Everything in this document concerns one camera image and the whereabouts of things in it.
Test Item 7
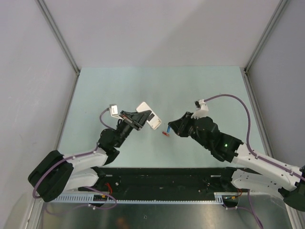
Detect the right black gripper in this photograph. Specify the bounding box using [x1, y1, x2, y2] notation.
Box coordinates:
[168, 112, 211, 149]

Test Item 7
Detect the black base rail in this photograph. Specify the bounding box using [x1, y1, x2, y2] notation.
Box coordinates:
[92, 167, 243, 200]

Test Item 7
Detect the white red remote control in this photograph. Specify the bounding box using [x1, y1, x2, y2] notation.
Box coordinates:
[136, 102, 162, 130]

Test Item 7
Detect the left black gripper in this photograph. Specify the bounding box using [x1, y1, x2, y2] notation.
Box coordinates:
[114, 110, 151, 148]

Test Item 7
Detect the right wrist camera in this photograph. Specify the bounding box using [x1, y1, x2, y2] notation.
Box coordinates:
[192, 99, 209, 119]

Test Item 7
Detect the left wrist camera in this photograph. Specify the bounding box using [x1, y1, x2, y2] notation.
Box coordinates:
[109, 104, 121, 119]

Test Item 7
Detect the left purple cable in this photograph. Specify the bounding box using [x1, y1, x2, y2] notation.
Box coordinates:
[32, 108, 110, 198]

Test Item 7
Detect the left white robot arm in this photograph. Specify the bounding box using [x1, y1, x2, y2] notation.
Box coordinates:
[28, 110, 155, 202]

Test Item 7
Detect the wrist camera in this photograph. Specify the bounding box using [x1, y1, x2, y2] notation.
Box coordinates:
[109, 104, 121, 119]
[192, 99, 209, 119]

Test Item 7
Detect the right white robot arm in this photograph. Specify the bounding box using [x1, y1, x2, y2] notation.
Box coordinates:
[168, 112, 305, 211]

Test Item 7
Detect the grey cable duct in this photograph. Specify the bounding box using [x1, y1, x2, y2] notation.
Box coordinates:
[42, 192, 229, 205]

